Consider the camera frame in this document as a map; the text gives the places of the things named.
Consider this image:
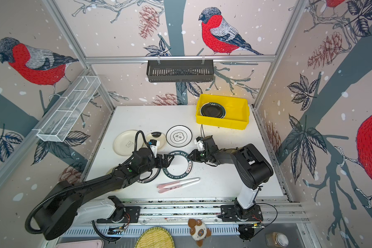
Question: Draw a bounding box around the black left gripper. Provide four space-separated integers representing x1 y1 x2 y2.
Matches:
139 153 175 175

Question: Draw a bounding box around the yellow plastic bin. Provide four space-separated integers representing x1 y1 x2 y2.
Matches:
196 94 250 130

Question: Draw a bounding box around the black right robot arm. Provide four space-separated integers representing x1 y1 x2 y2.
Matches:
188 144 274 222

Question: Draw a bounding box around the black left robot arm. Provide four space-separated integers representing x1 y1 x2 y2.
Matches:
24 138 174 240

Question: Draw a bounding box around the plate green rim lower left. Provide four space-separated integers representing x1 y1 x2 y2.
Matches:
137 168 161 184

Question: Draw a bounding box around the plate green rim red text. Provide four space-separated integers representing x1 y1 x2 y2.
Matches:
163 150 193 179

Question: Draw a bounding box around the pink white utensil upper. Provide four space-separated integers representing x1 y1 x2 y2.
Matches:
157 177 200 189

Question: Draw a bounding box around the cream plate black green patch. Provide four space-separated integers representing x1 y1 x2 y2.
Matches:
146 132 167 150

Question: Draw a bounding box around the cream bear print plate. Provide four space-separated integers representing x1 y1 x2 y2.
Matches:
113 130 137 156

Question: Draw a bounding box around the cream plate front left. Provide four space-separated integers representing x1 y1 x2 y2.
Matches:
106 168 115 175

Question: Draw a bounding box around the woven yellow green mat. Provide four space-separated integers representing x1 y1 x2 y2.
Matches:
135 227 175 248

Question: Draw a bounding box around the plush toy brown white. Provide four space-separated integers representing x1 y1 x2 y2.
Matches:
188 219 212 247

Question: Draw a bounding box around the pink tray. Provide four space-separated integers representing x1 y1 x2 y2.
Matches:
55 240 104 248

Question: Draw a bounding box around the jar with white lid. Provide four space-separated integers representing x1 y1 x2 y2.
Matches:
265 232 289 248

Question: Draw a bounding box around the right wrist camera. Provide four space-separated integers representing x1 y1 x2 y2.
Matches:
194 135 218 151

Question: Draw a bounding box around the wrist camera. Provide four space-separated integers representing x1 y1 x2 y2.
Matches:
148 139 160 158
194 135 218 151

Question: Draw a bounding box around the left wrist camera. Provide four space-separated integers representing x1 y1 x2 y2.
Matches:
148 139 160 158

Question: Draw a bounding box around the black hanging wire basket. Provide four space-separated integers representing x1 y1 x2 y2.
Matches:
146 60 215 83

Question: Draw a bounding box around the aluminium rail base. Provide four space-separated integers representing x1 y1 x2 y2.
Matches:
49 196 311 238

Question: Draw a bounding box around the white wire mesh basket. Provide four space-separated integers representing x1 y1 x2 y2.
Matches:
37 75 101 142

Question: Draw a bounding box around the aluminium frame top bar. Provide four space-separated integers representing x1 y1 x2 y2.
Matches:
84 55 277 65

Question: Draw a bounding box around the aluminium frame post right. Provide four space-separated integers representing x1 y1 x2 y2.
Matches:
254 0 308 110

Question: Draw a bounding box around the aluminium frame post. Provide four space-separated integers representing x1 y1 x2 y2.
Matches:
254 0 308 110
42 0 115 112

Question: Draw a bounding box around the aluminium frame post left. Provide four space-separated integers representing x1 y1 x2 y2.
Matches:
42 0 115 112

